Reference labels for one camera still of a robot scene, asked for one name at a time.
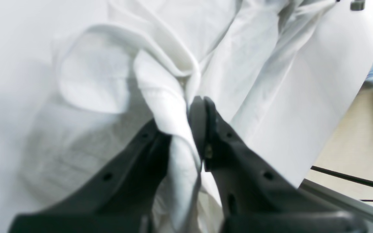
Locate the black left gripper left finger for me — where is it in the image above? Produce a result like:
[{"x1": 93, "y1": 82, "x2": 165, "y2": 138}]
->
[{"x1": 9, "y1": 120, "x2": 172, "y2": 233}]

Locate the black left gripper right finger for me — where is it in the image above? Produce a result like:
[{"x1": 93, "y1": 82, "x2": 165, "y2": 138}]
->
[{"x1": 188, "y1": 96, "x2": 368, "y2": 233}]

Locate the white printed T-shirt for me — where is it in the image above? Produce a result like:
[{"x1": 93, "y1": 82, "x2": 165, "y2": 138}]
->
[{"x1": 20, "y1": 0, "x2": 335, "y2": 233}]

